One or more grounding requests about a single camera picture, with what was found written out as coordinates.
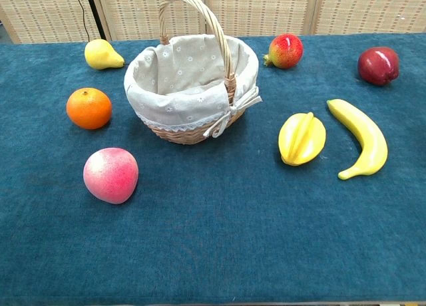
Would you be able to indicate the pink peach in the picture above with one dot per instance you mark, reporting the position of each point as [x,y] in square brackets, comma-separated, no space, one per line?
[110,176]

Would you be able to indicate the red pomegranate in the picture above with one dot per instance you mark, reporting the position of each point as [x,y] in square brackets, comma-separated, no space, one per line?
[286,51]

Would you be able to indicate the large yellow banana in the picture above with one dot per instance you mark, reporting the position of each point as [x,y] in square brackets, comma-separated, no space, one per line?
[369,136]

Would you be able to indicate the woven bamboo screen panel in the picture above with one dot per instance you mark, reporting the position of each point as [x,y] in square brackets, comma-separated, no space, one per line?
[133,13]
[40,13]
[366,10]
[266,10]

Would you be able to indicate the yellow starfruit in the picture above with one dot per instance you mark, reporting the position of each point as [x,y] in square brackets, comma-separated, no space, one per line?
[301,139]

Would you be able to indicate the yellow pear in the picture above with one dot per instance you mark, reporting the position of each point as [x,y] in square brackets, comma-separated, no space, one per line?
[100,56]

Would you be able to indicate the blue fabric table cloth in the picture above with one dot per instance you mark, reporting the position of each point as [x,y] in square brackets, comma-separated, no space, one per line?
[213,226]

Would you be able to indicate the orange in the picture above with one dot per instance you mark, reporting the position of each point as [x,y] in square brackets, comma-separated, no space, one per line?
[89,109]

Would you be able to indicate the wicker basket with cloth liner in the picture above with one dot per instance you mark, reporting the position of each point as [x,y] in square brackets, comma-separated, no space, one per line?
[186,113]

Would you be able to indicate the dark red apple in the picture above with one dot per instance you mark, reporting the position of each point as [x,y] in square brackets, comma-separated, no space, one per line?
[377,66]

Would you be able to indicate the black tripod pole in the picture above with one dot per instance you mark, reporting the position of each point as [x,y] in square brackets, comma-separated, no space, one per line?
[93,13]

